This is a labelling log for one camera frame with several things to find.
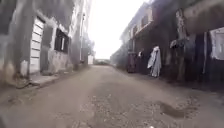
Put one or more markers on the brown dirt road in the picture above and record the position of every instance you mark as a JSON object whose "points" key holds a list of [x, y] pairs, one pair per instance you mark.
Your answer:
{"points": [[110, 90]]}

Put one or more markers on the hanging pale cloth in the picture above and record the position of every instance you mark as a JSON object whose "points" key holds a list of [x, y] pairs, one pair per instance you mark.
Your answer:
{"points": [[155, 61]]}

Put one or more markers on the tall pale building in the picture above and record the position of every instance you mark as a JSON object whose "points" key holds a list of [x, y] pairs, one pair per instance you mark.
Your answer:
{"points": [[81, 30]]}

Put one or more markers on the grey weathered building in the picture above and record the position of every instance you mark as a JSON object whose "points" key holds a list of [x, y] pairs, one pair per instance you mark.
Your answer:
{"points": [[50, 40]]}

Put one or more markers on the concrete doorstep slab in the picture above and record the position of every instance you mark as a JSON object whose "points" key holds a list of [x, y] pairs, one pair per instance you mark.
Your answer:
{"points": [[41, 79]]}

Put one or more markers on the dark wooden building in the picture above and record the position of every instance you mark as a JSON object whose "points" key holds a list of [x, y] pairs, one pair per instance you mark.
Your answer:
{"points": [[186, 40]]}

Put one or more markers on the white hanging sheet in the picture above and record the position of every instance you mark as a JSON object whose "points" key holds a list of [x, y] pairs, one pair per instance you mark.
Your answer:
{"points": [[217, 43]]}

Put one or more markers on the wooden post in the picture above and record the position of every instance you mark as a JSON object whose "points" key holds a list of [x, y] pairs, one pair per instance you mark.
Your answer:
{"points": [[181, 46]]}

